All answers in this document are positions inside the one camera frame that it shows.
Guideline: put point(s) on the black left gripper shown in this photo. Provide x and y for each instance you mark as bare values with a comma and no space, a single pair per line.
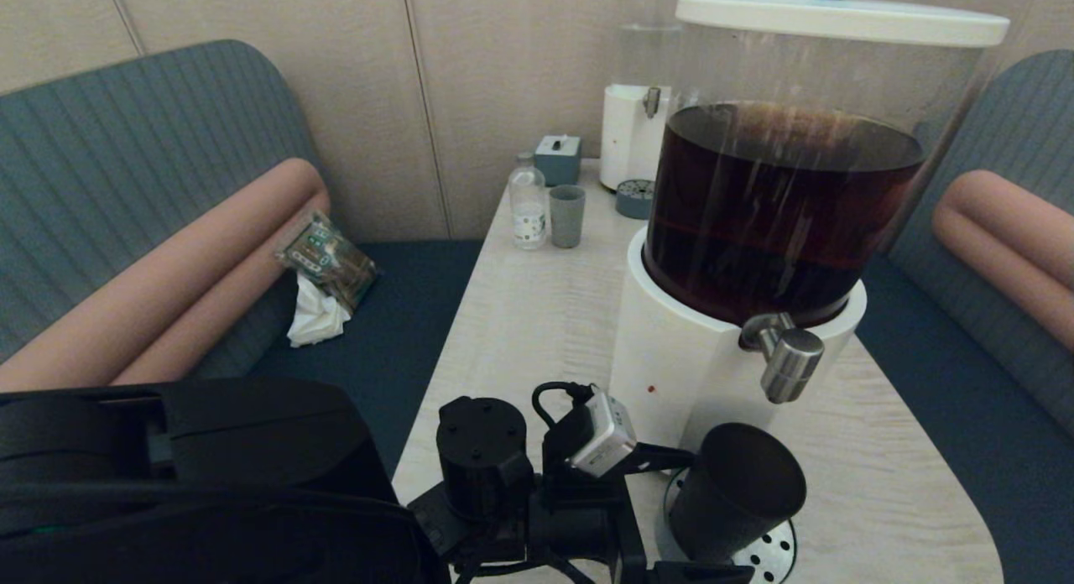
587,534

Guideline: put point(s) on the black cup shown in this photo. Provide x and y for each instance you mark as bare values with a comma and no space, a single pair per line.
738,492

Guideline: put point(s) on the metal dispenser tap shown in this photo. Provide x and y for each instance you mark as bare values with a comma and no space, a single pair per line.
789,357

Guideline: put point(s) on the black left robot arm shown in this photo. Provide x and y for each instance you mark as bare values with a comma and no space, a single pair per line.
252,483

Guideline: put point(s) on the grey-blue cup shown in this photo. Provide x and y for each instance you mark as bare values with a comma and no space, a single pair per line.
567,219

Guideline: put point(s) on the large blue perforated drip tray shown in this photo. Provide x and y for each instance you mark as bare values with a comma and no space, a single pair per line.
768,555

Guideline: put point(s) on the large white tea dispenser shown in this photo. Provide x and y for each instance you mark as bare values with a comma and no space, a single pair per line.
755,232

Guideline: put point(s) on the small blue drip tray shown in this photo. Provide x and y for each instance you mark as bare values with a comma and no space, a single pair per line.
633,200

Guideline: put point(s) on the teal right bench sofa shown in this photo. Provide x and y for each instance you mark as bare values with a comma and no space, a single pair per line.
990,399

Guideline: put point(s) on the teal bench sofa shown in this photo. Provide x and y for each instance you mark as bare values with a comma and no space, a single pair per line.
126,148
990,399

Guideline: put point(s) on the clear plastic bottle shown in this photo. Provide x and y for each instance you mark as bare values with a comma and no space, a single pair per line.
529,206

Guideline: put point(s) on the blue napkin box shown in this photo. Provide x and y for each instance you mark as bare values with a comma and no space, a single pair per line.
558,160

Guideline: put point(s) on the small white water dispenser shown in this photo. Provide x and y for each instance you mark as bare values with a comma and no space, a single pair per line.
629,139

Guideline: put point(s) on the pink bolster cushion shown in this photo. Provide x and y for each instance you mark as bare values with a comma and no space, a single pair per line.
235,299
168,265
1024,211
990,265

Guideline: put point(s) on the white crumpled tissue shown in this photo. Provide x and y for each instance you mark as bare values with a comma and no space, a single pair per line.
315,320

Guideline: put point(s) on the green snack packet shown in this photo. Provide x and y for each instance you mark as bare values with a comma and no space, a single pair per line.
331,261

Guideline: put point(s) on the teal left bench sofa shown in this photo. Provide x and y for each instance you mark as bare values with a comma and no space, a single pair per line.
126,148

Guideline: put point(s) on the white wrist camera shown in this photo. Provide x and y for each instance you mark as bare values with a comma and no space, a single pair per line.
606,437

